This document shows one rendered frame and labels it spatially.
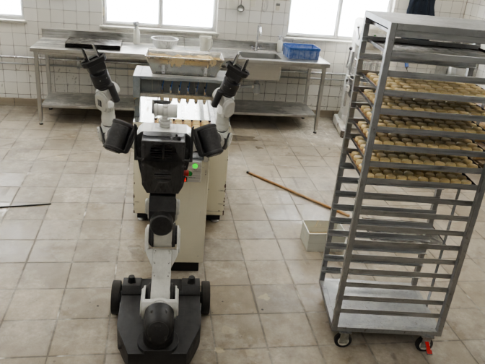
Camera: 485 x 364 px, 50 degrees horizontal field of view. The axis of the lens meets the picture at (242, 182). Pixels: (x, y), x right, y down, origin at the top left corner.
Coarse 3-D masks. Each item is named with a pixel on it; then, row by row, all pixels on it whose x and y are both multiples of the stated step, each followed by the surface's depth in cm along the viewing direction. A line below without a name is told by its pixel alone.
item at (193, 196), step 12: (204, 168) 327; (204, 180) 330; (180, 192) 332; (192, 192) 333; (204, 192) 334; (180, 204) 335; (192, 204) 336; (204, 204) 337; (180, 216) 339; (192, 216) 340; (204, 216) 341; (180, 228) 343; (192, 228) 344; (204, 228) 345; (180, 240) 347; (192, 240) 347; (180, 252) 350; (192, 252) 351; (180, 264) 358; (192, 264) 359
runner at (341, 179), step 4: (340, 176) 307; (344, 176) 307; (340, 180) 308; (344, 180) 308; (348, 180) 308; (352, 180) 308; (356, 180) 308; (368, 184) 307; (372, 184) 307; (376, 184) 307; (380, 184) 308; (384, 184) 308; (428, 188) 309; (432, 188) 309; (436, 188) 309; (440, 188) 310
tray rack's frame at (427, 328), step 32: (448, 32) 230; (480, 32) 231; (480, 192) 263; (448, 224) 299; (320, 288) 333; (352, 288) 332; (448, 288) 289; (352, 320) 303; (384, 320) 305; (416, 320) 308
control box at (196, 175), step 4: (196, 160) 323; (200, 160) 323; (188, 164) 321; (192, 164) 321; (200, 164) 322; (188, 168) 322; (192, 168) 323; (196, 168) 323; (200, 168) 323; (192, 172) 323; (196, 172) 324; (200, 172) 324; (188, 176) 324; (192, 176) 325; (196, 176) 325; (200, 176) 325; (188, 180) 326; (192, 180) 326; (196, 180) 326; (200, 180) 326
